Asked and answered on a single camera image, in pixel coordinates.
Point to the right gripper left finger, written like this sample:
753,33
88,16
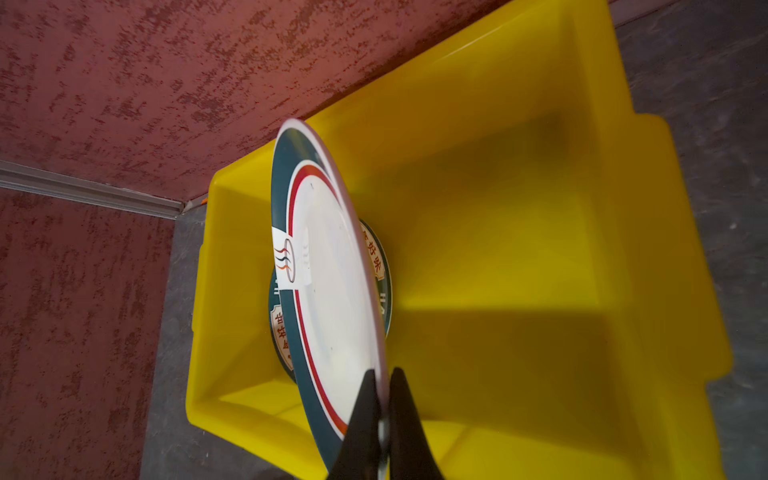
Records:
361,452

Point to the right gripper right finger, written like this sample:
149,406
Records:
410,454

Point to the white plate green red rim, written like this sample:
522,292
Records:
325,281

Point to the white plate green lettered rim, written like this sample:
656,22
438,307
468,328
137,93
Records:
383,281

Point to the yellow plastic bin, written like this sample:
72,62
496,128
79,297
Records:
552,305

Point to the left aluminium corner post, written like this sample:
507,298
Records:
31,180

